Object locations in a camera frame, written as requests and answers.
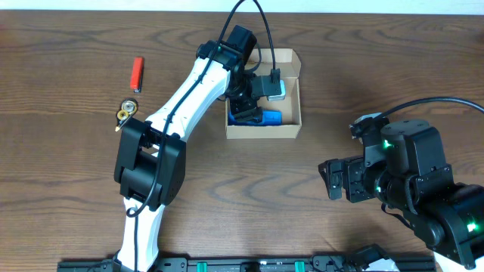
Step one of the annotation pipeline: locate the correction tape dispenser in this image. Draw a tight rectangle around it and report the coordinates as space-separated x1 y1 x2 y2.
115 97 138 131

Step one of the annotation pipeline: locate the black left camera cable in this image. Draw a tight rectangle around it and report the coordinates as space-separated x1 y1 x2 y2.
86 0 281 272

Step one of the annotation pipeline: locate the brown cardboard box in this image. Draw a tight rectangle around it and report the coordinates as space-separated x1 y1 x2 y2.
225 48 302 139

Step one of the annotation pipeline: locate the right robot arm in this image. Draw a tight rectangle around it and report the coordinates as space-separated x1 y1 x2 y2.
318 118 483 270

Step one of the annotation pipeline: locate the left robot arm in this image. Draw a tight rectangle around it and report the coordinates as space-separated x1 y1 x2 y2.
113 26 262 271

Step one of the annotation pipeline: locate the black camera cable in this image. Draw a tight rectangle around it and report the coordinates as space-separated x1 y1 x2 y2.
86 0 281 272
351 97 484 133

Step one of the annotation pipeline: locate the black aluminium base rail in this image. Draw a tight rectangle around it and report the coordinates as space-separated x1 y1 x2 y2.
57 243 438 272

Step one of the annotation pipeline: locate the blue plastic staple remover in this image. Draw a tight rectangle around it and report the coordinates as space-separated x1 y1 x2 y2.
228 110 282 126

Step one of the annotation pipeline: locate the black right camera cable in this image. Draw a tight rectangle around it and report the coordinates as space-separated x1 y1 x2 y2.
351 97 484 133

